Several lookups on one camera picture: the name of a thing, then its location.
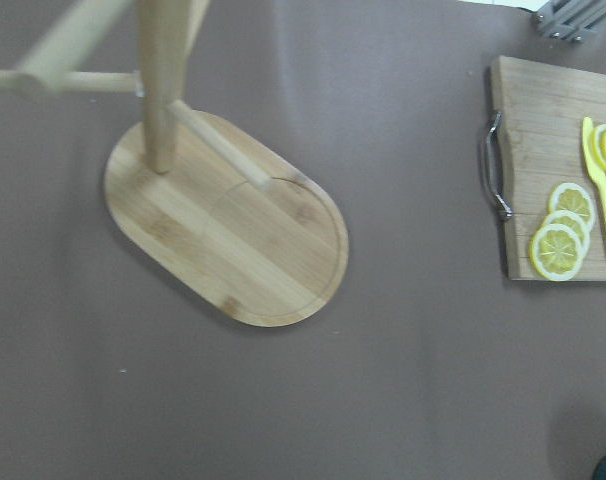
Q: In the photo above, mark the wooden cup storage rack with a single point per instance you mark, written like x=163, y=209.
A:
x=224, y=214

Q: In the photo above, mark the lemon slice lower stack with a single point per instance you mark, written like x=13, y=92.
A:
x=572, y=221

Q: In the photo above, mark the lemon slice near knife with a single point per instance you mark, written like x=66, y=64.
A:
x=556, y=252

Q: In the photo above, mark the wooden cutting board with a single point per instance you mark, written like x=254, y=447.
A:
x=536, y=144

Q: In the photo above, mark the lemon slice middle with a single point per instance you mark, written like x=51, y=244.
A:
x=574, y=198

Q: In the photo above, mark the aluminium frame post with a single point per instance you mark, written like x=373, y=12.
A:
x=572, y=21

